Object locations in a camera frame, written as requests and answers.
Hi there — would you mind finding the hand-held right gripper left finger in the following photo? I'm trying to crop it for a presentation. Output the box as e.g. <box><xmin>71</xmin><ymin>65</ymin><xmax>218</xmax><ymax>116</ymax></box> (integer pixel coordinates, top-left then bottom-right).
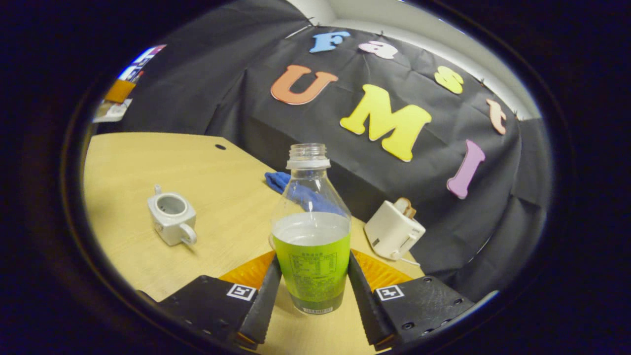
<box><xmin>157</xmin><ymin>250</ymin><xmax>283</xmax><ymax>352</ymax></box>

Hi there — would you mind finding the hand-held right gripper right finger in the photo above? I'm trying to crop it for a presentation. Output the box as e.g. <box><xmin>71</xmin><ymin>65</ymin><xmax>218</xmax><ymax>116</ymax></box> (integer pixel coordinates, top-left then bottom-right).
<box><xmin>348</xmin><ymin>249</ymin><xmax>476</xmax><ymax>352</ymax></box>

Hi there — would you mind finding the green label water bottle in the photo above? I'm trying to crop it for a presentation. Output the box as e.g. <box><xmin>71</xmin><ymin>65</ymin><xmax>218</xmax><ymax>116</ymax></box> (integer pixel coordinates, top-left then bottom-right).
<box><xmin>270</xmin><ymin>143</ymin><xmax>352</xmax><ymax>315</ymax></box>

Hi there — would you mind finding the small white side table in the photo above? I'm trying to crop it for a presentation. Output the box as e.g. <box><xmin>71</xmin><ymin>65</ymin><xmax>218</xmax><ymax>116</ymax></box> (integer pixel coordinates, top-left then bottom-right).
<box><xmin>93</xmin><ymin>99</ymin><xmax>134</xmax><ymax>124</ymax></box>

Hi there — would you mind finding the computer monitor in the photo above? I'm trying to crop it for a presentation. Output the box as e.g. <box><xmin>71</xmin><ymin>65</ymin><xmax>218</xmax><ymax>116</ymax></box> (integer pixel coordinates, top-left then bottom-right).
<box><xmin>117</xmin><ymin>44</ymin><xmax>167</xmax><ymax>83</ymax></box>

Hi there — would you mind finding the white toaster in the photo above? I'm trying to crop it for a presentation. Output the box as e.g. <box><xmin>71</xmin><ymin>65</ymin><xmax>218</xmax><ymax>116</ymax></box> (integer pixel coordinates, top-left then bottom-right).
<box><xmin>364</xmin><ymin>200</ymin><xmax>426</xmax><ymax>261</ymax></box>

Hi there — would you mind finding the black backdrop cloth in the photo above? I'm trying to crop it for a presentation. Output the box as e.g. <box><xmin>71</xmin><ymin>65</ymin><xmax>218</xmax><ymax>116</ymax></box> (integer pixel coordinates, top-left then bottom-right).
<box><xmin>96</xmin><ymin>0</ymin><xmax>553</xmax><ymax>301</ymax></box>

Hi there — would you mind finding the bread slice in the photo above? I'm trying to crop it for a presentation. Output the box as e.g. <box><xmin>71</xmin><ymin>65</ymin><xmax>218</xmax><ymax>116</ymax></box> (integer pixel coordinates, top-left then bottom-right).
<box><xmin>394</xmin><ymin>197</ymin><xmax>417</xmax><ymax>218</ymax></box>

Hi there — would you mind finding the blue towel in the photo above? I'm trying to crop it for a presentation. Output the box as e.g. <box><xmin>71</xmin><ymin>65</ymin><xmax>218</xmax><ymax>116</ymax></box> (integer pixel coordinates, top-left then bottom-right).
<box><xmin>264</xmin><ymin>171</ymin><xmax>346</xmax><ymax>216</ymax></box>

